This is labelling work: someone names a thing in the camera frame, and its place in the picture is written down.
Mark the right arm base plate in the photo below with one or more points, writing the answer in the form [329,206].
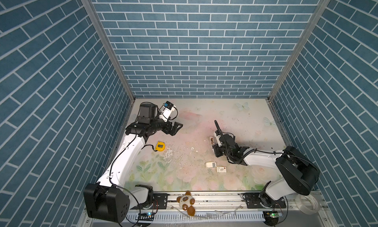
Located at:
[256,200]

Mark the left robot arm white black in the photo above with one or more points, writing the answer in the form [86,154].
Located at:
[108,199]

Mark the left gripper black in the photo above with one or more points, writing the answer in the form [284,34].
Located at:
[172,131]

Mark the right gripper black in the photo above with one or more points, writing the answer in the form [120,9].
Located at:
[216,149]

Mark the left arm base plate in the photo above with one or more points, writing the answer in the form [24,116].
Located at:
[159,201]

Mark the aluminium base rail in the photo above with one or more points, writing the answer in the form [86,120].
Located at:
[229,209]

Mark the brown white plush toy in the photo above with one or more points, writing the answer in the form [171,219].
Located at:
[186,202]

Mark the yellow tape measure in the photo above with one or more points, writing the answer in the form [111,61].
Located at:
[160,146]

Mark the cardboard staple tray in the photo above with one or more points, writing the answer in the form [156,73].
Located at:
[211,164]

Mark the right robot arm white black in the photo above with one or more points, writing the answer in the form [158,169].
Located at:
[298,174]

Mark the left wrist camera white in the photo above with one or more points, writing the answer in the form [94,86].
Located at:
[166,110]

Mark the white staple box sleeve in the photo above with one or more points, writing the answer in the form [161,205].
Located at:
[221,169]

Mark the clear tape roll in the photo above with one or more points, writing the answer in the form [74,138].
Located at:
[307,204]

